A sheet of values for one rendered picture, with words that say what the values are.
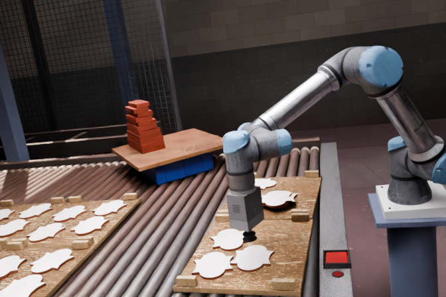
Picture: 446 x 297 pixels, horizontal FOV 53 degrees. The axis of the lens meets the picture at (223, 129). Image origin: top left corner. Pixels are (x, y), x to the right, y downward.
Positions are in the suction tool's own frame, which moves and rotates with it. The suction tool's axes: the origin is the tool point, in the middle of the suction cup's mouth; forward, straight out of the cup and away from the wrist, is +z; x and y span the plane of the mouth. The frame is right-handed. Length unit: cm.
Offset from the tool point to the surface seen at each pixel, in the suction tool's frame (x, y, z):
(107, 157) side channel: -144, -63, 6
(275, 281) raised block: 14.2, 10.4, 4.1
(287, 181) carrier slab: -21, -59, 7
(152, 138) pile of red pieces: -93, -55, -10
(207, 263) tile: -10.3, 8.4, 5.8
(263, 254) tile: 2.6, -2.2, 5.8
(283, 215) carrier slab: -6.3, -29.4, 6.7
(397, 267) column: 24, -57, 35
